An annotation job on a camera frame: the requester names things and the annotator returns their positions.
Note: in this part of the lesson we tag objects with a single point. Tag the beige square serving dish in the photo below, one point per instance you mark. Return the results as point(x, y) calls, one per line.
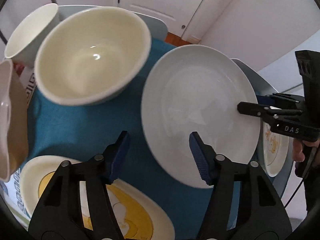
point(14, 132)

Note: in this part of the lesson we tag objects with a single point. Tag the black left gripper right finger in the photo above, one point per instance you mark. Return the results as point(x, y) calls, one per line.
point(244, 204)

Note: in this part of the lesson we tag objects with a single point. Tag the large white plate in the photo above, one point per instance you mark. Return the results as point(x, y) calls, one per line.
point(196, 88)

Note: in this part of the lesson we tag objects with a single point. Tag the blue tablecloth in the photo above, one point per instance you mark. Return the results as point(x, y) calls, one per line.
point(82, 132)

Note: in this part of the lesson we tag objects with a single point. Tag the large cream bowl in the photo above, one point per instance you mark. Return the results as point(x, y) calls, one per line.
point(92, 56)

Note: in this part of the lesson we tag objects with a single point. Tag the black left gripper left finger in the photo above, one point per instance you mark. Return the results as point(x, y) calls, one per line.
point(58, 213)

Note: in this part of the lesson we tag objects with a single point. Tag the small white ribbed bowl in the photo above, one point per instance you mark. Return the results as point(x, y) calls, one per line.
point(26, 39)

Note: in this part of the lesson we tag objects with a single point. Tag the person's right hand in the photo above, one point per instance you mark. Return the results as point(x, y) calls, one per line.
point(297, 152)

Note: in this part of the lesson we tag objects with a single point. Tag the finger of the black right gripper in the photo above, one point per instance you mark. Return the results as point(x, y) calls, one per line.
point(281, 100)
point(257, 109)

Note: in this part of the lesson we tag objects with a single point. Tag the small yellow patterned plate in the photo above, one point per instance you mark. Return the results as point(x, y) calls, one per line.
point(275, 148)

